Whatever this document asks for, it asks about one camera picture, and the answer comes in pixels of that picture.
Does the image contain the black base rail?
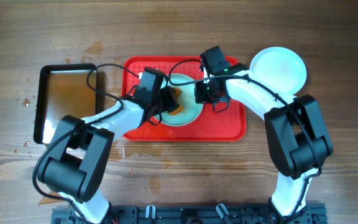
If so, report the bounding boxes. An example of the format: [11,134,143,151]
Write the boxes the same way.
[50,203,328,224]

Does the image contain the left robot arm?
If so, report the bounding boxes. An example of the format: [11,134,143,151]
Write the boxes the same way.
[32,67,170,223]

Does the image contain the red plastic tray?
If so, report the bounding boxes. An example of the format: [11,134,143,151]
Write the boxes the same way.
[124,56,246,142]

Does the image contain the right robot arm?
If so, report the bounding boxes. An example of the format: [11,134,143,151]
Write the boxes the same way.
[195,46,333,223]

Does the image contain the white plate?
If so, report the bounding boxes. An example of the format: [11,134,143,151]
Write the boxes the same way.
[250,47,307,95]
[162,83,203,127]

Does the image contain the green orange sponge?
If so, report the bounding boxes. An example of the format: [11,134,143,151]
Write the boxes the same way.
[167,87,184,116]

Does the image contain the black water-filled pan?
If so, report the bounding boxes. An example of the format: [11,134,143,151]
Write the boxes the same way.
[33,63,98,144]

